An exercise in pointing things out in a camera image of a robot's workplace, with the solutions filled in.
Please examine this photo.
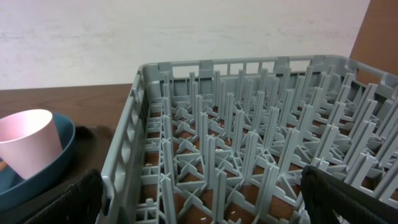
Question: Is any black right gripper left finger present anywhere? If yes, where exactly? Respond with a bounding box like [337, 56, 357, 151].
[26, 169, 103, 224]

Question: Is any wooden chopstick left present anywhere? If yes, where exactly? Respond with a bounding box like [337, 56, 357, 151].
[0, 161, 7, 171]

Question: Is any dark blue plate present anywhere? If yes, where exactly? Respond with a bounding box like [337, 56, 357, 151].
[1, 113, 76, 212]

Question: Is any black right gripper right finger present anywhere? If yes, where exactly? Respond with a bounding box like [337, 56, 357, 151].
[300, 166, 397, 224]

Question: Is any grey dishwasher rack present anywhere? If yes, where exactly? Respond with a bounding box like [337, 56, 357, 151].
[97, 55, 397, 223]

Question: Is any pink cup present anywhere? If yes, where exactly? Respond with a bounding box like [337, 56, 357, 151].
[1, 109, 63, 179]

